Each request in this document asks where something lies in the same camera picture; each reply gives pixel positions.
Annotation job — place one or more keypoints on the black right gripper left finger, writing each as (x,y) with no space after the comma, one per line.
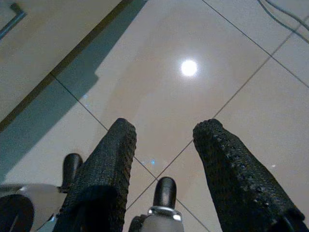
(106,169)

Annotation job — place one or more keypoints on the white base cabinet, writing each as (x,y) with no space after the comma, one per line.
(36,36)

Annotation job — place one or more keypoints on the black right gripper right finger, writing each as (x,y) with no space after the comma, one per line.
(236,183)

